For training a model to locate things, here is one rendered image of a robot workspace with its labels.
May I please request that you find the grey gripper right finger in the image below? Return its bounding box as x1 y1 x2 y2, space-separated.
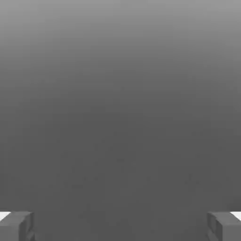
206 211 241 241

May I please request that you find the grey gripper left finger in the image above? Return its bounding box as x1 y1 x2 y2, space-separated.
0 211 36 241

